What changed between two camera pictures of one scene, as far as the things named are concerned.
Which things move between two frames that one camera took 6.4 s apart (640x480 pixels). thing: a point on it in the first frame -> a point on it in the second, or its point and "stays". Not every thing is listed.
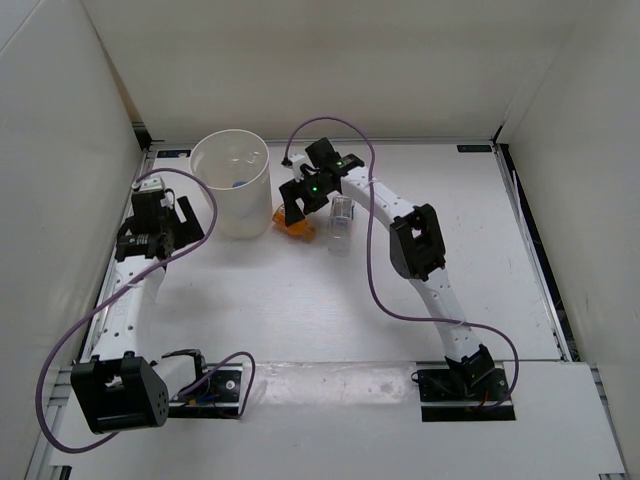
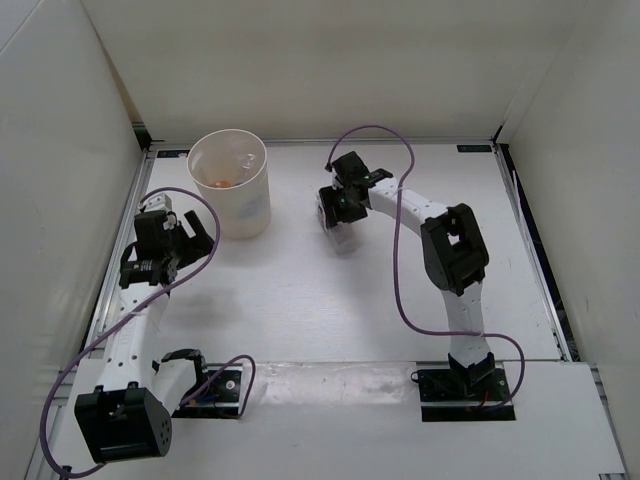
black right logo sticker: [474, 148] stays
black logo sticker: [173, 154] stays
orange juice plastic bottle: [302, 228] -> [220, 183]
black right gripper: [289, 192] -> [329, 199]
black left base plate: [217, 395] stays
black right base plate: [464, 385] stays
